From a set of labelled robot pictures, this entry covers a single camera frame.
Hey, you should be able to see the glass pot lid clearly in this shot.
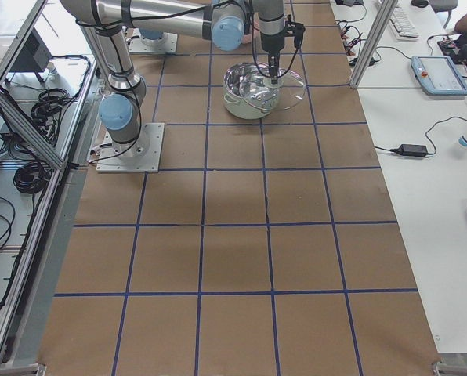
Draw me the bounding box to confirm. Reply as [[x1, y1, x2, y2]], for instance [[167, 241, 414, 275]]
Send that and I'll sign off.
[[239, 66, 306, 112]]

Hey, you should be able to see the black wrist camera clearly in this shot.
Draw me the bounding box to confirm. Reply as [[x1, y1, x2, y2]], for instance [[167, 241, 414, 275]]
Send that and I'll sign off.
[[284, 20, 306, 49]]

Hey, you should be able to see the black power adapter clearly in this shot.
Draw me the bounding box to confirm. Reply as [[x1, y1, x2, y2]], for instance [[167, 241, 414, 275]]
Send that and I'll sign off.
[[389, 144, 429, 157]]

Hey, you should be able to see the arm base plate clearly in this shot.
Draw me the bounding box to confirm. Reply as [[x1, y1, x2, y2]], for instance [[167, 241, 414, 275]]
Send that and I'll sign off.
[[128, 30, 178, 55], [96, 122, 165, 173]]

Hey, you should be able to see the pale green cooking pot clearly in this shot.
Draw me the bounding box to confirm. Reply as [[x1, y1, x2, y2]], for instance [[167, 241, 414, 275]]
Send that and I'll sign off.
[[223, 62, 279, 120]]

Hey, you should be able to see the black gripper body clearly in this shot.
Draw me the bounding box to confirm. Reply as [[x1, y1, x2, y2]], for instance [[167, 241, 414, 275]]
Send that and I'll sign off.
[[260, 27, 285, 59]]

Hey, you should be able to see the blue teach pendant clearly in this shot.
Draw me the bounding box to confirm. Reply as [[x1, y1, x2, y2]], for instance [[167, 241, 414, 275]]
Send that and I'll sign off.
[[410, 56, 467, 96]]

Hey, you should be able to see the white keyboard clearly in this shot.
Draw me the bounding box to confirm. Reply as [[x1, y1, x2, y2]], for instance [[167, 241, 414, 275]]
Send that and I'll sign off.
[[389, 7, 419, 41]]

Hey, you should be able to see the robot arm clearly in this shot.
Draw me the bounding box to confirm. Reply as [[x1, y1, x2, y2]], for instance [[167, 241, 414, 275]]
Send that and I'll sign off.
[[139, 28, 167, 45], [62, 1, 288, 149]]

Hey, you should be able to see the black cable bundle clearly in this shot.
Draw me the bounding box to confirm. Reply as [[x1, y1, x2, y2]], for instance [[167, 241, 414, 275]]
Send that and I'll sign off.
[[30, 88, 67, 136]]

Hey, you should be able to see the aluminium frame post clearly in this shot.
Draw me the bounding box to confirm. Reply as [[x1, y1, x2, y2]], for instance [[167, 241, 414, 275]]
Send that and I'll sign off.
[[349, 0, 397, 89]]

